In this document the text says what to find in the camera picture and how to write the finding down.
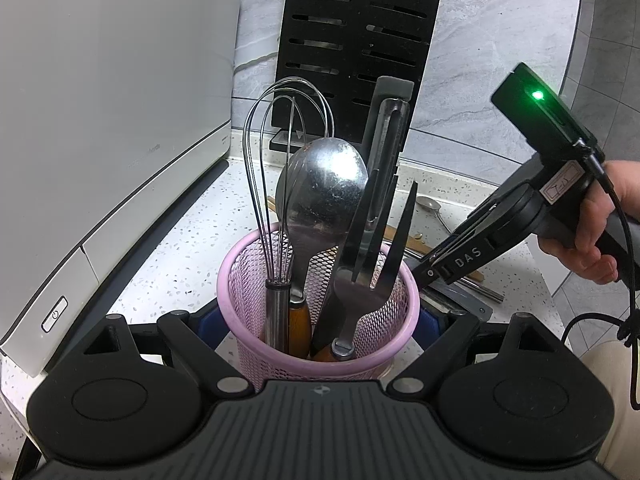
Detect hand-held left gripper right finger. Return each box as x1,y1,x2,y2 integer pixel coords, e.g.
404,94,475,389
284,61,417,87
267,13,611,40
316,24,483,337
387,305,561,397

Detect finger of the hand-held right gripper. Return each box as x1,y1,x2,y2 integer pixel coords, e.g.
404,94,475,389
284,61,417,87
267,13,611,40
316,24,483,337
410,197,511,291

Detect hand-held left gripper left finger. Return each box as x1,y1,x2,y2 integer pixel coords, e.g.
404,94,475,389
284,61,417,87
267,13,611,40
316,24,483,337
82,305,255,397

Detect metal utensil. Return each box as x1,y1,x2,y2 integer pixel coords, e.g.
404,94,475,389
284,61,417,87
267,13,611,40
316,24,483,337
422,280,493,322

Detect bundle of wooden chopsticks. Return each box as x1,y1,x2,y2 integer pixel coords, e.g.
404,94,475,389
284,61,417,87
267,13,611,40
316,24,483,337
266,195,486,282

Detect small metal spoon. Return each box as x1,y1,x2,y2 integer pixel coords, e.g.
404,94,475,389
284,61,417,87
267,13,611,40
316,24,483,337
416,196,453,233

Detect metal wire whisk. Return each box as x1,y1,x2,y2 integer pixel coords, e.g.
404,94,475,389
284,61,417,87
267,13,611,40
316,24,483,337
243,76,335,353

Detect large metal serving fork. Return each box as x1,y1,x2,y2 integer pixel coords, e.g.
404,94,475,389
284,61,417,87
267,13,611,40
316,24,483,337
330,180,419,362

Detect pink mesh utensil holder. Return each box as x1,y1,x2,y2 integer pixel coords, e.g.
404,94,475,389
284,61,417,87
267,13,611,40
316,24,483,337
216,229,421,393

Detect black grey utensil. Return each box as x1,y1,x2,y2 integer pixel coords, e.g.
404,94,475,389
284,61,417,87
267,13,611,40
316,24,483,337
310,76,417,358

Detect large metal spoon wooden handle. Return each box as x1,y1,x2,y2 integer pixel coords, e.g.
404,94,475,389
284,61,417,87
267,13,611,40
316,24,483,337
275,136,370,358

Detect person's right hand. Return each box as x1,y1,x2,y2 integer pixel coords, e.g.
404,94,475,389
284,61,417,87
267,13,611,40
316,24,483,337
539,160,640,285

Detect metal chopsticks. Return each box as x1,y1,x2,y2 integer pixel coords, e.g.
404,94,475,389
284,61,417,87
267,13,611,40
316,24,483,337
457,274,505,305

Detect person's beige trouser leg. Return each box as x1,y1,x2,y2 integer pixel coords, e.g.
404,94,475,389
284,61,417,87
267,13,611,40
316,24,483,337
582,340,640,480

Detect black knife block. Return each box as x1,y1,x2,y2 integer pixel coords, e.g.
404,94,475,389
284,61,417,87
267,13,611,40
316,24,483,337
269,0,446,153

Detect white countertop appliance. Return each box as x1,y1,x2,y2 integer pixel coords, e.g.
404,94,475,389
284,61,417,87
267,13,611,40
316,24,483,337
0,0,241,378

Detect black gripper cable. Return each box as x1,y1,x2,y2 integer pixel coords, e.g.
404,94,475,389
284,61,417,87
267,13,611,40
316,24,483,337
560,152,640,411

